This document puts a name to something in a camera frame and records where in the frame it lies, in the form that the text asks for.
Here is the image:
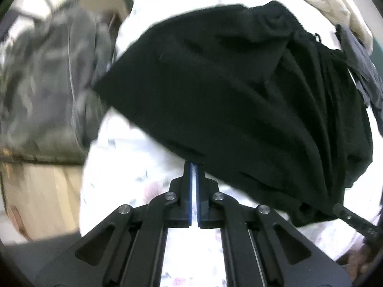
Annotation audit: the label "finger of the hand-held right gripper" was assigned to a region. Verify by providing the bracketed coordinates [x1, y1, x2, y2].
[332, 203, 383, 244]

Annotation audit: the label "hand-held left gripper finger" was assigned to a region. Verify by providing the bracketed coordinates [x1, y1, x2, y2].
[196, 161, 354, 287]
[34, 161, 192, 287]

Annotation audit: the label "black pants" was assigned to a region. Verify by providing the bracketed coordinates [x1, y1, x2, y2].
[93, 0, 374, 228]

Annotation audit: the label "person's right hand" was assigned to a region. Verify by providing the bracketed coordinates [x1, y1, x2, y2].
[347, 243, 376, 277]

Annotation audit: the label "white floral bed sheet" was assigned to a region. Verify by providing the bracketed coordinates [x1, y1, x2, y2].
[79, 0, 383, 287]

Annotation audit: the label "grey garment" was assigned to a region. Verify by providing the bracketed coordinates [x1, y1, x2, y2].
[336, 24, 383, 109]

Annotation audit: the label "person's grey trouser leg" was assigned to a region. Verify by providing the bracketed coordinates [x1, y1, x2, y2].
[0, 232, 82, 287]

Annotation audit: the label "camouflage garment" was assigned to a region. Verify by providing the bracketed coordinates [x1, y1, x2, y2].
[0, 6, 118, 166]

